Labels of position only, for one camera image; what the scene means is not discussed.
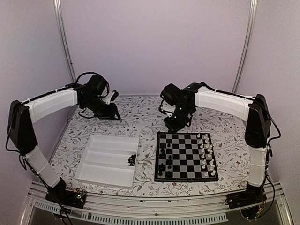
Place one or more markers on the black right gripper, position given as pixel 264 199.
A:
pixel 173 128

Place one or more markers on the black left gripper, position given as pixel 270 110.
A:
pixel 110 116

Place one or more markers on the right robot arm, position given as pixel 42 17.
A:
pixel 252 110

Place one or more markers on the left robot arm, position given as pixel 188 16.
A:
pixel 24 114

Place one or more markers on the pile of black chess pieces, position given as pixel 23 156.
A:
pixel 131 160

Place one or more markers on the floral patterned table mat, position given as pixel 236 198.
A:
pixel 140 118

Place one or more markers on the black and silver chessboard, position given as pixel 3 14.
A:
pixel 188 163

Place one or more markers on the white plastic tray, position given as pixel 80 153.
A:
pixel 105 161

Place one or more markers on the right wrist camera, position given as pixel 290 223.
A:
pixel 167 110

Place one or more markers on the aluminium frame post left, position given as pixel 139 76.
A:
pixel 64 40

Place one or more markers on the aluminium frame post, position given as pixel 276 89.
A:
pixel 246 44
pixel 64 40

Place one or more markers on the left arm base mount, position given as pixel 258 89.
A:
pixel 74 198

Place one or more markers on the aluminium front rail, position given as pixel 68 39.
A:
pixel 124 210

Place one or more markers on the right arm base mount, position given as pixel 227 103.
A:
pixel 253 201

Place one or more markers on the aluminium frame post right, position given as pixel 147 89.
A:
pixel 246 44

